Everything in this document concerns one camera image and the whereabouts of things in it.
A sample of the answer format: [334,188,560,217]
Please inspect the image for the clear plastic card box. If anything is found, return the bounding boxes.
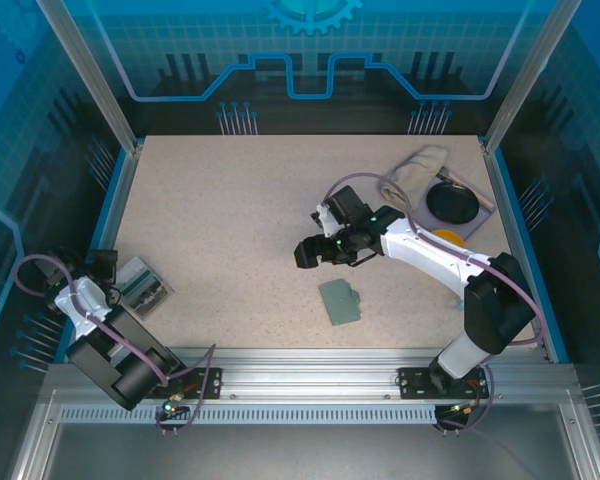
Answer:
[115,256,176,322]

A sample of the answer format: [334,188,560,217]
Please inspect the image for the green card holder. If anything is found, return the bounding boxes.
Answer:
[318,279,364,328]

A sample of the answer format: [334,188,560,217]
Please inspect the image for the orange bowl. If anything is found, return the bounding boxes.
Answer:
[431,227,468,248]

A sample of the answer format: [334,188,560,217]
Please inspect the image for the beige folded cloth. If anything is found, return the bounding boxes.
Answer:
[377,144,450,214]

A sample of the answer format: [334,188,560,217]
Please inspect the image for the black round plate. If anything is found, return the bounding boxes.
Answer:
[424,180,481,226]

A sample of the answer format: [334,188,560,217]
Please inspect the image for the wooden chopstick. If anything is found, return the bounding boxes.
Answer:
[447,168,495,205]
[444,170,493,208]

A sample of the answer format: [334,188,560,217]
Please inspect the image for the purple rectangular tray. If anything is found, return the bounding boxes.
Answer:
[378,149,497,242]

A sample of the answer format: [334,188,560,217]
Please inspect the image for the aluminium table side rail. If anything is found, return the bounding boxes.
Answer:
[54,142,144,364]
[482,139,569,364]

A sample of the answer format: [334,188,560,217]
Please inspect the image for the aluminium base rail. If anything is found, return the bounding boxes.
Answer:
[44,347,579,401]

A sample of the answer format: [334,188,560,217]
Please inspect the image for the slotted metal cable duct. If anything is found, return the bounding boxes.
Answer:
[59,405,439,426]

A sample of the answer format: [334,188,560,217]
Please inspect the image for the aluminium frame post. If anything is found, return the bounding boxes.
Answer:
[34,0,146,154]
[482,0,584,154]

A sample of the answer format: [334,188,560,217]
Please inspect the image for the aluminium lower frame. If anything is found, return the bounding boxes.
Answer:
[9,389,600,480]

